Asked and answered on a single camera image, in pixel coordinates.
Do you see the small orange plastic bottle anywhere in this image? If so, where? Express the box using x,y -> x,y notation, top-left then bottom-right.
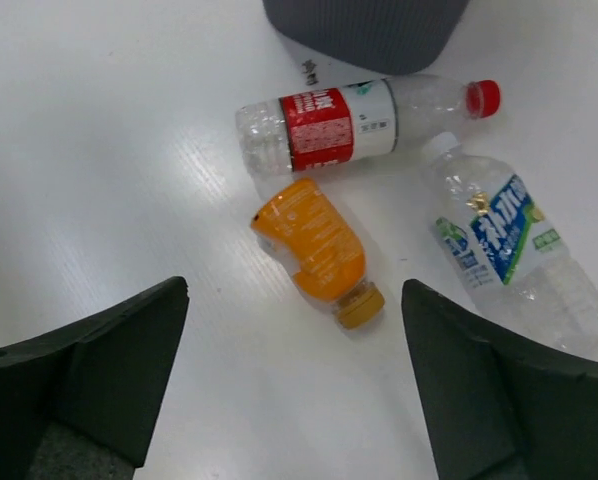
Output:
250,178 -> 385,330

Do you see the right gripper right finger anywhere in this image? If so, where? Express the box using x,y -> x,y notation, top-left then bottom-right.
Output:
401,279 -> 598,479

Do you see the grey mesh waste bin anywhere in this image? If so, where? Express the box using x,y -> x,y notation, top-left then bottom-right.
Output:
263,0 -> 469,75

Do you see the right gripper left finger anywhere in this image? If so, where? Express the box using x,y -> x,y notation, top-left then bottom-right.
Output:
0,277 -> 188,479

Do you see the green blue label bottle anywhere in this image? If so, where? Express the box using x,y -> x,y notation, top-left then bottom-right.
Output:
423,132 -> 598,356

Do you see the red label plastic bottle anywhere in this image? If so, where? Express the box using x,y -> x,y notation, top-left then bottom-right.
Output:
235,74 -> 502,177

